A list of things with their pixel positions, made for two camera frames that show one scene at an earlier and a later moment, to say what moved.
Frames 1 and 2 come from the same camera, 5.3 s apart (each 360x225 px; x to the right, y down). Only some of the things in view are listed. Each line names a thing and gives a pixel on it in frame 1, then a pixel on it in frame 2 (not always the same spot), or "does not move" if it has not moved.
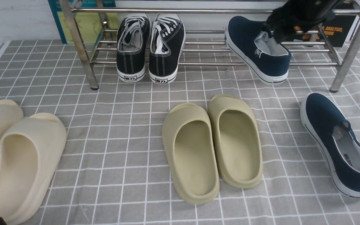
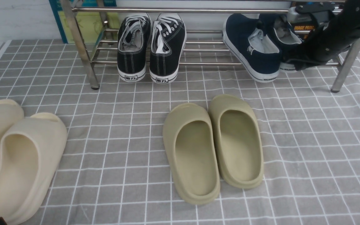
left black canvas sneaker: [133, 33] does not move
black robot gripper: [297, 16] -> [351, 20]
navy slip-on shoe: [267, 60] does not move
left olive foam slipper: [191, 139] does not move
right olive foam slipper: [236, 131] does not move
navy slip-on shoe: [349, 165] -> [278, 28]
